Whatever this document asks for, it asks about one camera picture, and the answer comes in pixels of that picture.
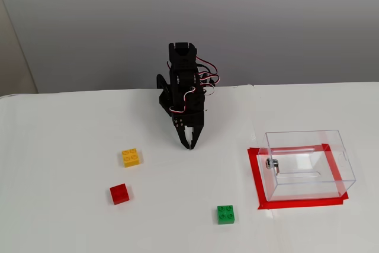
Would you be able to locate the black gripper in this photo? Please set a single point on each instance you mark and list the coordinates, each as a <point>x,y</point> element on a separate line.
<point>193,122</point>

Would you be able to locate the green lego brick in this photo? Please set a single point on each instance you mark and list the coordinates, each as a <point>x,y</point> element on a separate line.
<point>226,214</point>

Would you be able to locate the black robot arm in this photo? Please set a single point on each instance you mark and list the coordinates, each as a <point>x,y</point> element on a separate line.
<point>183,57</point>

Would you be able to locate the yellow lego brick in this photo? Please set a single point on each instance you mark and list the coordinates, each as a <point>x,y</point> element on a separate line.
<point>131,157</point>

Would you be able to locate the red lego brick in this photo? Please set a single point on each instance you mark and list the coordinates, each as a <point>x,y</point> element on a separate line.
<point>120,193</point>

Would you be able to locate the transparent plastic box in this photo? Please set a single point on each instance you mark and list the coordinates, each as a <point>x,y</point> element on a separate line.
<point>311,188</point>

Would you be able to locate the black table clamp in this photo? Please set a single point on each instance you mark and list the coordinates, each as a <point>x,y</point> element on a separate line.
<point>161,83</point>

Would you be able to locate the silver cam lock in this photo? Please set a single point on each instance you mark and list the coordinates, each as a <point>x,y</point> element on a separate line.
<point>272,165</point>

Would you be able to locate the red tape frame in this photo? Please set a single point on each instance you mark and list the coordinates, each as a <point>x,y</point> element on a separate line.
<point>254,176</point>

